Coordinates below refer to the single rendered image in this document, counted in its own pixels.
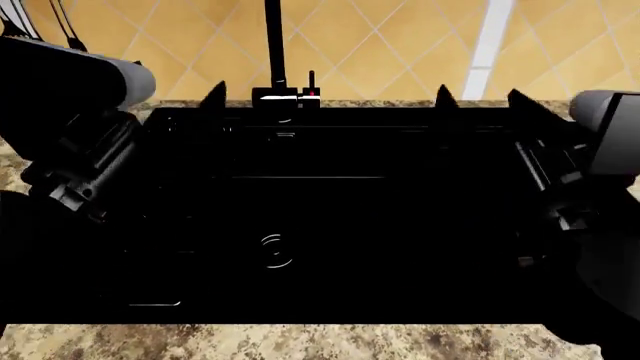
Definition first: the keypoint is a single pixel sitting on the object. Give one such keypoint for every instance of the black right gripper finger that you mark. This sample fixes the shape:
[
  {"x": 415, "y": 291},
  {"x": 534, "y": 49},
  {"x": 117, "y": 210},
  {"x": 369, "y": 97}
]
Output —
[
  {"x": 446, "y": 98},
  {"x": 537, "y": 112}
]

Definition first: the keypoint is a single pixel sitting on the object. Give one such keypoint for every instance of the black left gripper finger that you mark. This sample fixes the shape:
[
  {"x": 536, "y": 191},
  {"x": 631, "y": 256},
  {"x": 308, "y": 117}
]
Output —
[{"x": 216, "y": 96}]

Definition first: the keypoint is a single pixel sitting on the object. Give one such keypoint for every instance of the black tall faucet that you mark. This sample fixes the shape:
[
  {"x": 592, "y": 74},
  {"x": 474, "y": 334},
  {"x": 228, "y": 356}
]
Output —
[{"x": 276, "y": 45}]

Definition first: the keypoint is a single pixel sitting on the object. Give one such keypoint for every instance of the black kitchen sink basin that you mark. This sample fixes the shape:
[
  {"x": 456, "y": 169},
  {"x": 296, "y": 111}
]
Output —
[{"x": 350, "y": 210}]

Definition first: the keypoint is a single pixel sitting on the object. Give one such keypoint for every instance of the round sink drain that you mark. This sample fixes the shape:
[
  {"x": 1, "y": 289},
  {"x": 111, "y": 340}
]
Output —
[{"x": 278, "y": 250}]

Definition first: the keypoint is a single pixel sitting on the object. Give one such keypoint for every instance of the grey right wrist camera housing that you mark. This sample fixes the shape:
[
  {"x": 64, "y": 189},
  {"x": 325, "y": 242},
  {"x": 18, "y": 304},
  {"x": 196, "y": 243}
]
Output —
[{"x": 607, "y": 127}]

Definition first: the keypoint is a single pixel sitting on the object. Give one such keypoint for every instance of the grey wrist camera housing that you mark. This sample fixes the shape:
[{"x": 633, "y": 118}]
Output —
[
  {"x": 75, "y": 73},
  {"x": 607, "y": 127}
]

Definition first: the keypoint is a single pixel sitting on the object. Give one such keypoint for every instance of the grey left wrist camera housing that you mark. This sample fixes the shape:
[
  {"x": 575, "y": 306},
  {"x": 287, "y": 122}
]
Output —
[{"x": 75, "y": 73}]

